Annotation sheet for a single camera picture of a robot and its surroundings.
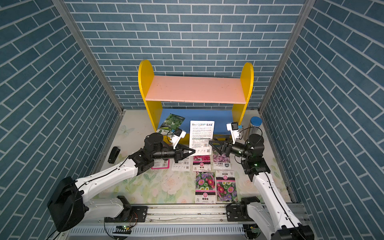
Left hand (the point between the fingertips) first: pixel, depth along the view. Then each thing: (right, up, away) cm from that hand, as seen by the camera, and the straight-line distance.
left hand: (197, 154), depth 69 cm
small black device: (-53, -6, +24) cm, 58 cm away
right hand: (+8, +5, 0) cm, 10 cm away
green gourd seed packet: (-15, +15, +25) cm, 33 cm away
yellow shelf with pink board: (-12, +26, +58) cm, 65 cm away
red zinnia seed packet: (+16, -23, +13) cm, 30 cm away
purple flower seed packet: (+15, -10, +23) cm, 29 cm away
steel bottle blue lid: (+35, +16, +20) cm, 43 cm away
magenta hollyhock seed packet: (+2, -10, +23) cm, 25 cm away
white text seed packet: (-9, -12, +23) cm, 27 cm away
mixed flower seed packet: (+5, -22, +14) cm, 26 cm away
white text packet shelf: (+2, +10, -1) cm, 10 cm away
